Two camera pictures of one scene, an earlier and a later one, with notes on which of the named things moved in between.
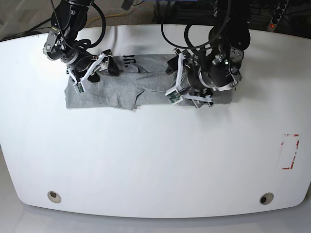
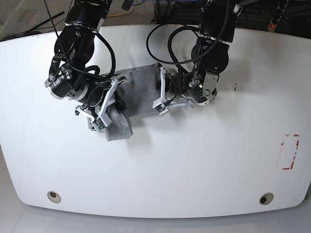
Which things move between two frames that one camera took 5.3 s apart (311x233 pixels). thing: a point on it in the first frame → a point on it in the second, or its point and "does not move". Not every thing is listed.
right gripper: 187,62 → 167,97
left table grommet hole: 54,197 does not move
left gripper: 87,64 → 100,97
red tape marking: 297,144 does not move
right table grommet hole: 266,198 does not move
